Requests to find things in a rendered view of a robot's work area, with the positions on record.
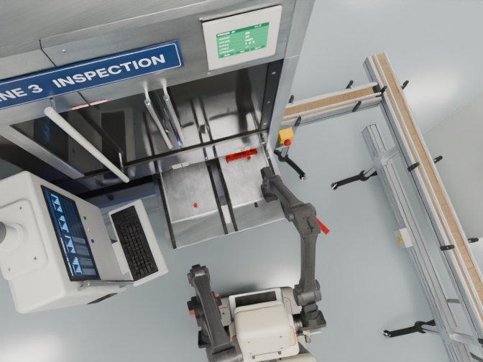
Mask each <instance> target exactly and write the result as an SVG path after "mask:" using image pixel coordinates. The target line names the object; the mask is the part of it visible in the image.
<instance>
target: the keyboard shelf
mask: <svg viewBox="0 0 483 362"><path fill-rule="evenodd" d="M133 205H134V207H135V209H136V211H137V215H138V217H139V220H140V223H141V224H142V228H143V230H144V234H145V236H146V238H147V242H148V244H149V247H150V249H151V252H152V255H153V257H154V260H155V263H156V265H157V268H158V272H155V273H154V274H151V275H149V276H147V277H145V278H142V279H140V280H138V281H135V282H134V284H133V285H134V286H135V287H137V286H139V285H141V284H144V283H145V282H148V281H150V280H152V279H154V278H157V277H159V276H161V275H163V274H166V273H168V269H167V266H166V263H165V260H164V258H163V255H162V252H161V250H160V247H159V245H158V242H157V239H156V237H155V234H154V231H153V229H152V226H151V224H150V220H149V218H148V216H147V213H146V210H145V208H144V205H143V202H142V200H136V201H134V202H132V203H129V204H127V205H124V206H121V207H120V208H117V209H115V210H112V211H110V212H109V217H110V220H111V224H112V226H113V228H114V232H115V234H116V237H117V240H118V241H117V242H116V243H113V244H112V246H113V248H114V252H115V254H116V258H117V261H118V263H119V266H120V269H121V272H122V274H126V273H127V272H129V275H130V277H131V279H132V280H133V278H132V274H131V272H130V269H129V266H128V263H127V260H126V257H125V255H124V252H123V249H122V247H121V243H120V241H119V237H118V235H117V232H116V229H115V227H114V223H113V221H112V218H111V214H113V213H116V212H118V211H120V210H123V209H125V208H128V207H130V206H133Z"/></svg>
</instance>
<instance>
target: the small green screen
mask: <svg viewBox="0 0 483 362"><path fill-rule="evenodd" d="M281 12H282V6H281V5H278V6H273V7H270V8H266V9H260V10H256V11H251V12H247V13H244V14H238V15H235V16H232V17H226V18H223V19H217V20H213V21H209V22H204V23H202V26H203V36H204V41H205V46H206V56H207V61H208V69H209V70H214V69H217V68H222V67H226V66H229V65H235V64H238V63H241V62H246V61H250V60H256V59H259V58H262V57H267V56H270V55H274V54H275V48H276V44H277V35H278V30H279V26H280V17H281Z"/></svg>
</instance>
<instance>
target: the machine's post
mask: <svg viewBox="0 0 483 362"><path fill-rule="evenodd" d="M314 3H315V0H295V6H294V9H293V15H292V19H291V23H290V30H289V34H288V38H287V44H286V48H285V55H284V58H283V59H282V62H281V66H280V72H279V76H278V80H277V87H276V91H275V98H274V102H273V106H272V113H271V117H270V123H269V132H268V136H267V143H266V145H264V146H263V147H264V150H265V151H266V150H268V151H269V150H272V151H273V152H274V150H275V145H276V142H277V137H278V134H279V131H280V127H281V123H282V119H283V116H284V113H285V108H286V105H287V102H288V98H289V95H290V90H291V87H292V84H293V79H294V76H295V71H296V68H297V66H298V61H299V58H300V54H301V50H302V47H303V43H304V39H305V35H306V32H307V29H308V24H309V21H310V18H311V14H312V11H313V6H314Z"/></svg>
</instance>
